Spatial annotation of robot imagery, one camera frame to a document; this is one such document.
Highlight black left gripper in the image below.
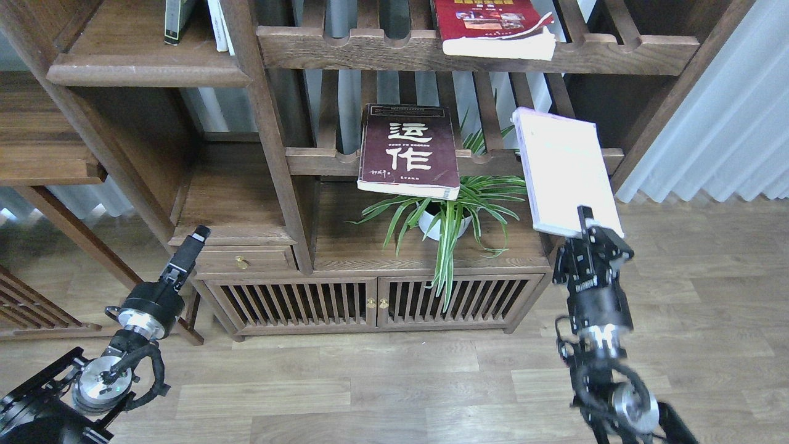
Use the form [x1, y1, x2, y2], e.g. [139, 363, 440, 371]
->
[105, 225, 211, 340]

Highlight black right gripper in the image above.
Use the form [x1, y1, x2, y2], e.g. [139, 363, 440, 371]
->
[552, 205, 634, 335]

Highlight white lavender paperback book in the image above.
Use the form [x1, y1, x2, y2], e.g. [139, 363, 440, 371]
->
[511, 107, 624, 237]

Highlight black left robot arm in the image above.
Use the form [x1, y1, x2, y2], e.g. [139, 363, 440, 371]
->
[1, 225, 211, 443]

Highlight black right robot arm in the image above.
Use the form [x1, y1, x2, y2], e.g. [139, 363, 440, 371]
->
[553, 205, 697, 443]

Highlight red book on top shelf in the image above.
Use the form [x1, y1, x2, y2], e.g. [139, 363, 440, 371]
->
[432, 1, 556, 61]

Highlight green spider plant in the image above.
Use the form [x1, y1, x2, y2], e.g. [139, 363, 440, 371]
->
[349, 108, 531, 313]

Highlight white plant pot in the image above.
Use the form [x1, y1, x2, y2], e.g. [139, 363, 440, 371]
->
[418, 202, 472, 241]

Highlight white curtain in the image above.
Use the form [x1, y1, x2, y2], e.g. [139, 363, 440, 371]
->
[616, 1, 788, 202]

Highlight wooden side furniture left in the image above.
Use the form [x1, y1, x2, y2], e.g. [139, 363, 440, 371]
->
[0, 71, 204, 346]

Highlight dark red book white characters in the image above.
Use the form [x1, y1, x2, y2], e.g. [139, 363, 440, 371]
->
[357, 104, 460, 200]

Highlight dark wooden bookshelf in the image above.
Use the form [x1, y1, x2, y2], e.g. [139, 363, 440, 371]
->
[2, 1, 753, 339]

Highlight white upright book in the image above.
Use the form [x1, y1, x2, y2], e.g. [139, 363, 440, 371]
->
[206, 0, 235, 56]

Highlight dark green upright book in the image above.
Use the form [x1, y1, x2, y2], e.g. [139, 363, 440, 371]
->
[164, 0, 195, 46]

